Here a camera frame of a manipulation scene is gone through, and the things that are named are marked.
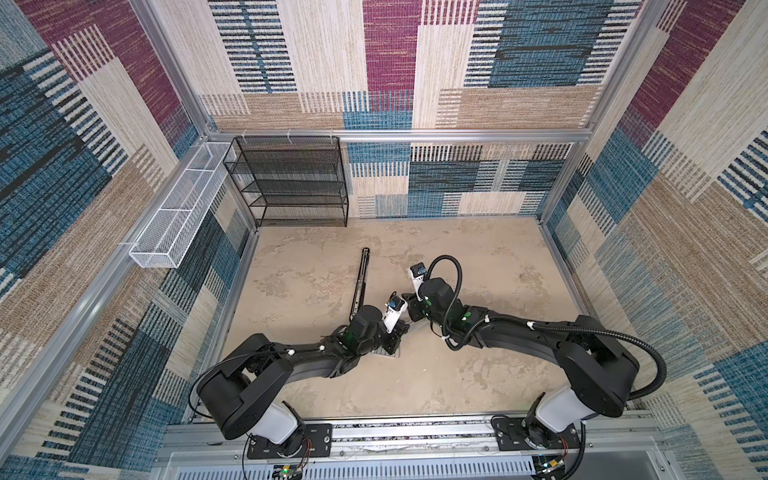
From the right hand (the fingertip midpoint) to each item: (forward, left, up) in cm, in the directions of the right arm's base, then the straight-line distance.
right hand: (410, 296), depth 87 cm
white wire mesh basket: (+4, +57, +24) cm, 62 cm away
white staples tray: (-16, +8, 0) cm, 18 cm away
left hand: (-6, +1, -3) cm, 7 cm away
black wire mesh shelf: (+45, +40, +9) cm, 61 cm away
